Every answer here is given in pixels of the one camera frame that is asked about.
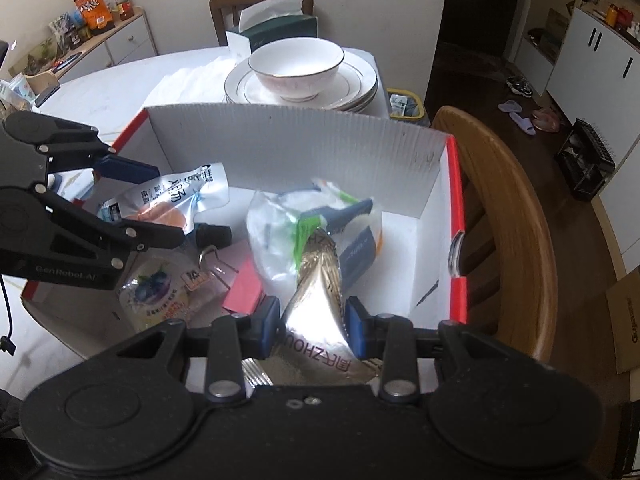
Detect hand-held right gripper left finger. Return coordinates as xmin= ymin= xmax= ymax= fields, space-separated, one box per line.
xmin=117 ymin=296 xmax=281 ymax=403

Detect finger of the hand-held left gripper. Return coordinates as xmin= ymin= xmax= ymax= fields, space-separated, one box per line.
xmin=32 ymin=185 xmax=187 ymax=270
xmin=2 ymin=111 xmax=161 ymax=183

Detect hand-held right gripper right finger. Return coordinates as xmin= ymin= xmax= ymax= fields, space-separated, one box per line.
xmin=345 ymin=296 xmax=506 ymax=402

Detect gold foil packet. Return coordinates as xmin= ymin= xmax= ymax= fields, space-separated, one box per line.
xmin=242 ymin=227 xmax=383 ymax=386

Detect pink binder clip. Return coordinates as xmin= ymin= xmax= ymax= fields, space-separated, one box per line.
xmin=197 ymin=245 xmax=266 ymax=316

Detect peach snack packet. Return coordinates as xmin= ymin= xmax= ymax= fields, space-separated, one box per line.
xmin=97 ymin=161 xmax=231 ymax=236

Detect blueberry snack packet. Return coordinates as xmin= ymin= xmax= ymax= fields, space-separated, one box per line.
xmin=116 ymin=247 xmax=211 ymax=333

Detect white blue snack packet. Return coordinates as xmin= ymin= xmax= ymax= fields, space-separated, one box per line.
xmin=246 ymin=177 xmax=385 ymax=301

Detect red cardboard box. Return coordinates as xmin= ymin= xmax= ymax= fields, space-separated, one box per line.
xmin=20 ymin=102 xmax=471 ymax=396

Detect black ribbed cap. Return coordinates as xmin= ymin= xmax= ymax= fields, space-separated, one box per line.
xmin=192 ymin=224 xmax=233 ymax=251

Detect white paper napkin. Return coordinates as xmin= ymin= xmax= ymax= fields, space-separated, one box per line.
xmin=150 ymin=55 xmax=236 ymax=108

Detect wooden holder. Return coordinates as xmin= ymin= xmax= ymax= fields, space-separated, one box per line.
xmin=25 ymin=71 xmax=61 ymax=96

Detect white sideboard cabinet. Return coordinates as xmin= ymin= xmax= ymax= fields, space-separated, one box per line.
xmin=10 ymin=7 xmax=158 ymax=83

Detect orange snack bag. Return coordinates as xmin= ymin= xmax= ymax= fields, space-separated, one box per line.
xmin=72 ymin=0 xmax=113 ymax=31

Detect dark wooden chair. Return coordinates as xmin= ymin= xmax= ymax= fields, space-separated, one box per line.
xmin=209 ymin=0 xmax=315 ymax=47

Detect white gold-rimmed bowl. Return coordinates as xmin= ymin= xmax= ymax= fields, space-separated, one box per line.
xmin=247 ymin=40 xmax=346 ymax=103

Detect light wooden chair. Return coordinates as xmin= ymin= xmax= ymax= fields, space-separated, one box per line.
xmin=430 ymin=105 xmax=558 ymax=361

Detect green white tissue box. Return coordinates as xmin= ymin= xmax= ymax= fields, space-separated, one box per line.
xmin=225 ymin=0 xmax=318 ymax=61

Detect yellow-rimmed trash bin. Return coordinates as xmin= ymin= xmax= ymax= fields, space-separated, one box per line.
xmin=387 ymin=87 xmax=431 ymax=128

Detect white gold-rimmed plate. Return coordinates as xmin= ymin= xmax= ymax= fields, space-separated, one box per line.
xmin=225 ymin=85 xmax=380 ymax=114

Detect stack of white plates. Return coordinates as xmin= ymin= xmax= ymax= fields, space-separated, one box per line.
xmin=224 ymin=52 xmax=378 ymax=109

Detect flat printed cardboard box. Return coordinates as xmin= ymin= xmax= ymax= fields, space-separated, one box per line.
xmin=605 ymin=272 xmax=640 ymax=376

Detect pink slippers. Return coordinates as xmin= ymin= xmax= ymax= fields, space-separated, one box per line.
xmin=531 ymin=107 xmax=568 ymax=133

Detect black shoe rack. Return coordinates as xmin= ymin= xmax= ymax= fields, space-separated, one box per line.
xmin=555 ymin=117 xmax=616 ymax=201

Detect black cable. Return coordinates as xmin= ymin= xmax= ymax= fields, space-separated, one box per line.
xmin=0 ymin=275 xmax=17 ymax=357

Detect white cabinet with black handles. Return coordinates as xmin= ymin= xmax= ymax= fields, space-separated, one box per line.
xmin=545 ymin=5 xmax=640 ymax=126

